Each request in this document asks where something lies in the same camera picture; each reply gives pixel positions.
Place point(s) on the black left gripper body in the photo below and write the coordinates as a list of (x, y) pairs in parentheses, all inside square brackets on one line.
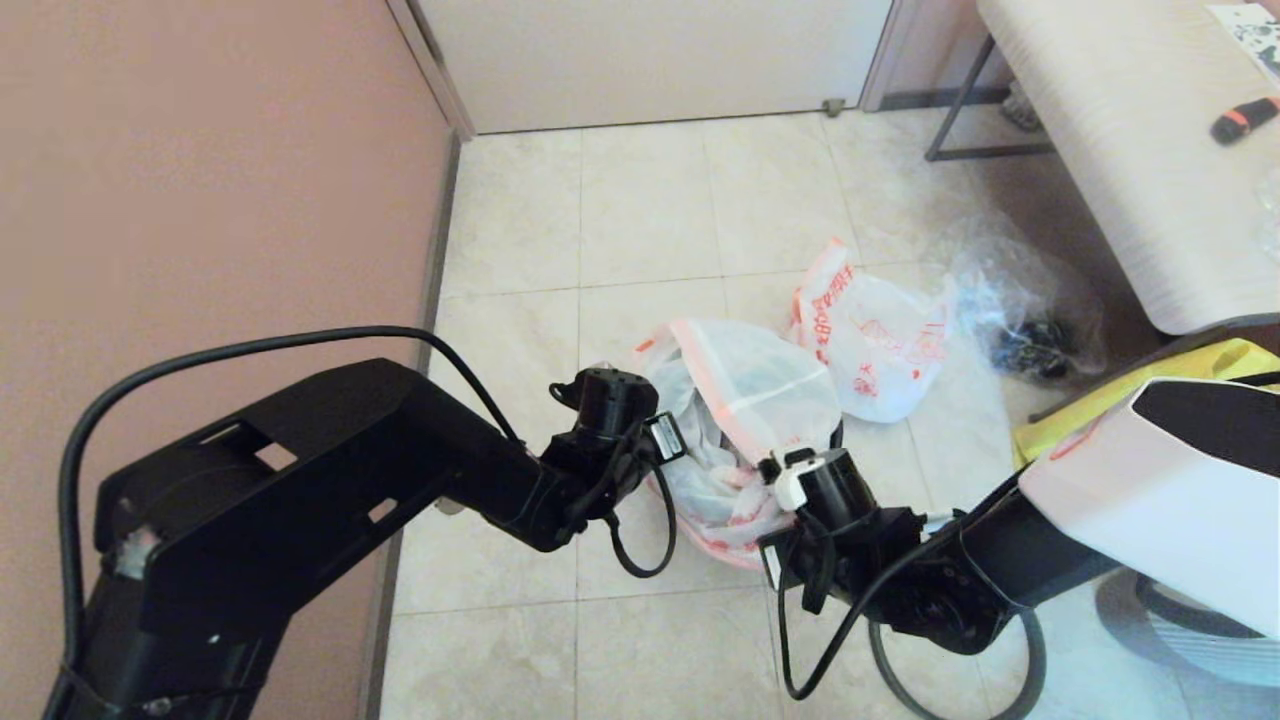
[(600, 470)]

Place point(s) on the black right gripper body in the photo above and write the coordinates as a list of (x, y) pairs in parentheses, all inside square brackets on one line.
[(860, 560)]

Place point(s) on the new white orange-print bag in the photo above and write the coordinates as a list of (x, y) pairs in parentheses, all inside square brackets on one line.
[(760, 390)]

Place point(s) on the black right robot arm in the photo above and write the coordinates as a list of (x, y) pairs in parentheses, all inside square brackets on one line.
[(1180, 500)]

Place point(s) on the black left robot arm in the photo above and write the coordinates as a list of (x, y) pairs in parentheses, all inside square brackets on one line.
[(300, 470)]

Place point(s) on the yellow fabric tote bag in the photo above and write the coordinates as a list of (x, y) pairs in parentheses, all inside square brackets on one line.
[(1060, 420)]

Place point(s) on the clear plastic bag dark contents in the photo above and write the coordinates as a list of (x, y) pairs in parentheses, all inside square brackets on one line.
[(1000, 285)]

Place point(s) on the grey ribbed round object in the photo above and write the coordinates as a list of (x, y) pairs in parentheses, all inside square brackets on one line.
[(1220, 655)]

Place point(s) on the white door panel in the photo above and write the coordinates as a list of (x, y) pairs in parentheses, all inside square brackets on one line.
[(650, 60)]

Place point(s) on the small metal door foot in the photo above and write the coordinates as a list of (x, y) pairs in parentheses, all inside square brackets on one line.
[(832, 107)]

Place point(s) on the crumpled clear plastic wrap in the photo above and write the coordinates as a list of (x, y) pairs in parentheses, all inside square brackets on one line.
[(1270, 215)]

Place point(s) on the black orange marker pen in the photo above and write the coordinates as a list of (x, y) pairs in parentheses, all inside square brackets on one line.
[(1240, 120)]

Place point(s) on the black-white printed paper sheet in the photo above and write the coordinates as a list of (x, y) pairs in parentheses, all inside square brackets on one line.
[(1255, 40)]

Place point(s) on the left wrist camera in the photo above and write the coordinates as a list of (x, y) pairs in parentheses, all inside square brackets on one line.
[(610, 400)]

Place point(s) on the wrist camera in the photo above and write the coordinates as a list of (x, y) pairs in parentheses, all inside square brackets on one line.
[(830, 485), (610, 400)]

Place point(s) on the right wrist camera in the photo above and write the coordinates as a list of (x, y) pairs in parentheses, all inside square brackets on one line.
[(830, 485)]

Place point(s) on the grey door frame strip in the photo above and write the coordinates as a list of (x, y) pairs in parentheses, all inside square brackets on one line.
[(885, 50), (437, 75)]

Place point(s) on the black metal table frame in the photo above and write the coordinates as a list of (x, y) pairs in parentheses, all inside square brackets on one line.
[(959, 103)]

